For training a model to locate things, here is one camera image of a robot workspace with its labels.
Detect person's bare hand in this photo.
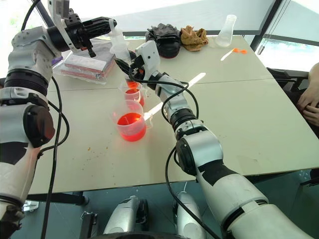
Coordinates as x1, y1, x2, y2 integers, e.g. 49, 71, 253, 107
297, 86, 319, 125

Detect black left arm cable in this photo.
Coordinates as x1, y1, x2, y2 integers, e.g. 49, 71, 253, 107
21, 0, 70, 239

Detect black chair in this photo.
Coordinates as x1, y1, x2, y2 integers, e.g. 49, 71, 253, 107
266, 66, 310, 95

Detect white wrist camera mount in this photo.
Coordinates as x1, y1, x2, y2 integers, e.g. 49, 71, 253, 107
47, 0, 75, 53
134, 40, 160, 78

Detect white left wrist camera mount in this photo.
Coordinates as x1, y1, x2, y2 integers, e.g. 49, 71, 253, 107
47, 0, 75, 53

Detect silver left robot leg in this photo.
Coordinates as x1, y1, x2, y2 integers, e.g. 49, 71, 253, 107
103, 195, 150, 236

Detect black glove pile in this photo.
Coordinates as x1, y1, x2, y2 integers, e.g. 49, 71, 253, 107
145, 23, 182, 59

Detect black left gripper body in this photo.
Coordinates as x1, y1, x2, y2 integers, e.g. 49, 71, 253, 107
65, 8, 97, 58

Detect silver robot leg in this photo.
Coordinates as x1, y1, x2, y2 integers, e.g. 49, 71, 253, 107
173, 191, 208, 239
103, 195, 150, 236

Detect dark window frame post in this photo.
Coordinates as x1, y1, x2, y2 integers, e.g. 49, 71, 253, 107
249, 0, 293, 52

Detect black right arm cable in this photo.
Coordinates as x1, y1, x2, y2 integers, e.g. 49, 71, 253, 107
128, 67, 222, 239

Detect metal table leg bracket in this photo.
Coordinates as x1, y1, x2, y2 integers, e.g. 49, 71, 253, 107
81, 211, 99, 239

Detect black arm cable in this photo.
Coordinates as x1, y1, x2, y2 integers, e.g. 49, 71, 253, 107
21, 0, 70, 239
128, 67, 222, 239

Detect plastic-wrapped white pink box stack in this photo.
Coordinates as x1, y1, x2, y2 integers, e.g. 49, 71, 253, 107
53, 37, 117, 84

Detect clear plastic conical flask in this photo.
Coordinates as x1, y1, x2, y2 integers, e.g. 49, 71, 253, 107
214, 14, 237, 48

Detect black table frame bar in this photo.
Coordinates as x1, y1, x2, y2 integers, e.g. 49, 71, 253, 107
26, 191, 90, 206

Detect tan leather gloves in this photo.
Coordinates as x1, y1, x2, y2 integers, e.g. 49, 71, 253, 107
179, 25, 209, 52

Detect silver right robot leg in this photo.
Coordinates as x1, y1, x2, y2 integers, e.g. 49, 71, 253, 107
173, 191, 208, 239

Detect large clear cup red liquid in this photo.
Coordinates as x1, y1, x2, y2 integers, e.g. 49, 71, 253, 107
112, 99, 154, 142

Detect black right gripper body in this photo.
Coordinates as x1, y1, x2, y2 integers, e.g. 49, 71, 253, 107
129, 56, 146, 81

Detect small clear cup red liquid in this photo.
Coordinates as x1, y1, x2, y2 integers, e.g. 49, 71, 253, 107
119, 81, 147, 108

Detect white plastic spoon orange tip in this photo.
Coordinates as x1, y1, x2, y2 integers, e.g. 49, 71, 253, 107
220, 47, 239, 62

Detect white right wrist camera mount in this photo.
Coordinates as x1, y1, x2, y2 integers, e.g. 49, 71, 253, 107
134, 40, 160, 78

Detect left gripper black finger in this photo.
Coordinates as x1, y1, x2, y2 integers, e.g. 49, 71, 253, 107
81, 16, 117, 29
84, 27, 114, 38

